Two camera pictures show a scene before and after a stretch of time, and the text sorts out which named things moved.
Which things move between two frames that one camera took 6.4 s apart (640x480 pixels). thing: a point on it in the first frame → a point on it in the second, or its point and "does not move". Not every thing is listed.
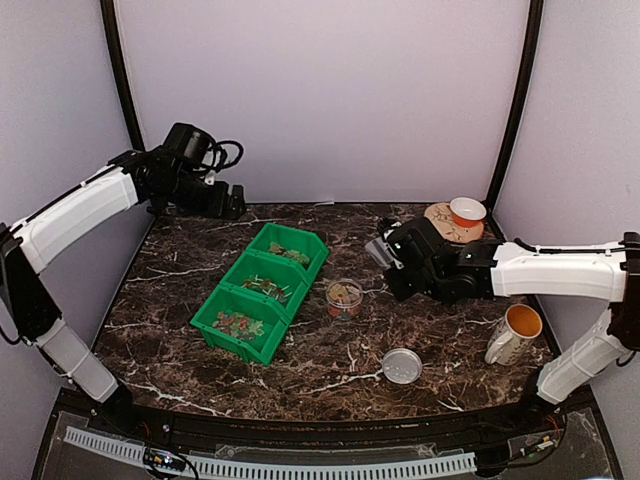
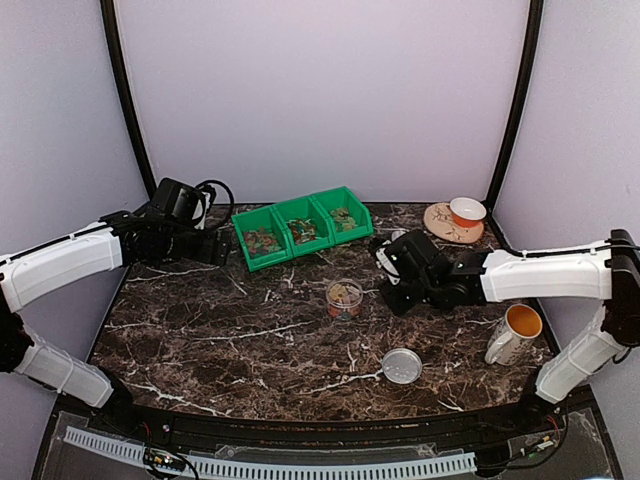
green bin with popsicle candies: (303, 248) → (344, 214)
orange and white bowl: (467, 212) does not move
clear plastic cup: (344, 299) does not move
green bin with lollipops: (267, 277) → (304, 226)
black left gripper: (217, 206) → (206, 255)
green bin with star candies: (242, 323) → (263, 237)
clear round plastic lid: (402, 366) does not move
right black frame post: (536, 32) does not move
